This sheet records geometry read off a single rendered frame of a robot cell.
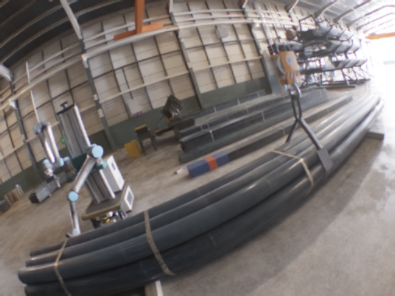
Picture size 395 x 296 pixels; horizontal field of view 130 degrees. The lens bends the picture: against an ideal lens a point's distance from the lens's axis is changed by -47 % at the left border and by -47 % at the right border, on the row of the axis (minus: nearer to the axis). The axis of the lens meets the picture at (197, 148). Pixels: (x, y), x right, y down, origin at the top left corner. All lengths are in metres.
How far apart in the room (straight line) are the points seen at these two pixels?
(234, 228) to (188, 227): 0.30
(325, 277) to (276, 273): 0.36
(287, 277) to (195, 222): 0.77
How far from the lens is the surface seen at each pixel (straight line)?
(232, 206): 1.17
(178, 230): 1.12
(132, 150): 6.52
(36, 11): 11.59
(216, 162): 3.01
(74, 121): 2.63
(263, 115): 4.88
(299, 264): 1.41
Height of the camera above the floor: 1.21
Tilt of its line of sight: 15 degrees down
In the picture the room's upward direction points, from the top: 19 degrees counter-clockwise
